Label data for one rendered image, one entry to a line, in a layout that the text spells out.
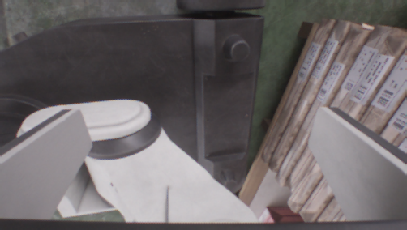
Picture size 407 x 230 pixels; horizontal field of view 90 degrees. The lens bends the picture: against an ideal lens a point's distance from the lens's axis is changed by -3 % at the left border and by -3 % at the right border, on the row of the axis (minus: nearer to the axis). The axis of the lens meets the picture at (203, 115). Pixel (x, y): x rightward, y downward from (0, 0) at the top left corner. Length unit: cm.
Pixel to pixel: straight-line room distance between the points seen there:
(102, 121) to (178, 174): 15
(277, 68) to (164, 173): 55
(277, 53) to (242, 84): 27
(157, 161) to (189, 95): 21
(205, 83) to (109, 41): 21
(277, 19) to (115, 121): 54
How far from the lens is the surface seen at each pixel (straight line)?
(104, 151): 36
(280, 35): 72
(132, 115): 36
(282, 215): 106
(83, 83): 50
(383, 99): 51
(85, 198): 51
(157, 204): 28
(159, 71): 47
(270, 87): 76
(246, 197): 94
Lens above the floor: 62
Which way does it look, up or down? 58 degrees down
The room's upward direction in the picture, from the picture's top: 160 degrees clockwise
